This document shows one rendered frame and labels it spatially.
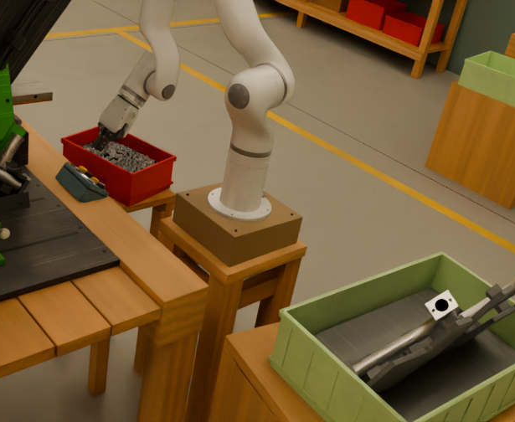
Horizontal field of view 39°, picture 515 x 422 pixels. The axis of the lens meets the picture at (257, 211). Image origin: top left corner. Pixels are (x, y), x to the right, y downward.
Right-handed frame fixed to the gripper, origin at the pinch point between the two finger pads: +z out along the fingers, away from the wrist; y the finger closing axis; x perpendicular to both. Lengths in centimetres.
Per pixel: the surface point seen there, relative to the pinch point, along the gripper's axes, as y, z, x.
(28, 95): 13.7, -0.4, 20.4
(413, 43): 206, -199, -411
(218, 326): -54, 23, -28
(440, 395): -116, -1, -29
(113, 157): 12.6, 3.4, -18.7
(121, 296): -53, 24, 12
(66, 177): -2.6, 13.3, 5.3
